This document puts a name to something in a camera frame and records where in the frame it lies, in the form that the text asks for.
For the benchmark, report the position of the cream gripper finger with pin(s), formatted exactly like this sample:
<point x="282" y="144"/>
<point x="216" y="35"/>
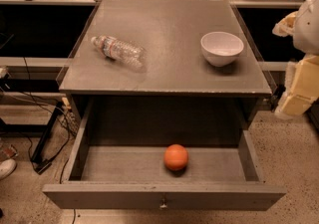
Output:
<point x="301" y="87"/>
<point x="285" y="27"/>

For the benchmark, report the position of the orange fruit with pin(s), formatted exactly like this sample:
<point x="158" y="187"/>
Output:
<point x="175" y="157"/>

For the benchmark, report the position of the grey top drawer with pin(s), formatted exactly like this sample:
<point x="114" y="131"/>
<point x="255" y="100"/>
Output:
<point x="117" y="158"/>

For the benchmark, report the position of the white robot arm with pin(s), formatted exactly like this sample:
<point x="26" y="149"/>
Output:
<point x="306" y="28"/>

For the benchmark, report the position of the grey cabinet with counter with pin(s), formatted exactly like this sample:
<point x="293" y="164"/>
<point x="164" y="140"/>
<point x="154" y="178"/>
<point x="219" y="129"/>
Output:
<point x="170" y="31"/>

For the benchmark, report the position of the small metal drawer knob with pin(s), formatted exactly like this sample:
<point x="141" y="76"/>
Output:
<point x="163" y="204"/>

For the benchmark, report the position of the white ceramic bowl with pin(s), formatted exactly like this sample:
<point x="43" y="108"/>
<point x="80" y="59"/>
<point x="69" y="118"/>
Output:
<point x="221" y="48"/>

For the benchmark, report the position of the clear plastic water bottle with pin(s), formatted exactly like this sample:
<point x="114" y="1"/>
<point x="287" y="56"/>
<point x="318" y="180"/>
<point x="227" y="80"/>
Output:
<point x="121" y="51"/>

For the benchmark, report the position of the black metal stand leg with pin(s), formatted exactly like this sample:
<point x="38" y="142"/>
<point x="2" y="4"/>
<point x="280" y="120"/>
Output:
<point x="43" y="164"/>

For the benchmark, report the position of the white shoe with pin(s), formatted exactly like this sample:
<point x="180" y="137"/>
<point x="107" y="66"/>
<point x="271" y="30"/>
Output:
<point x="7" y="167"/>

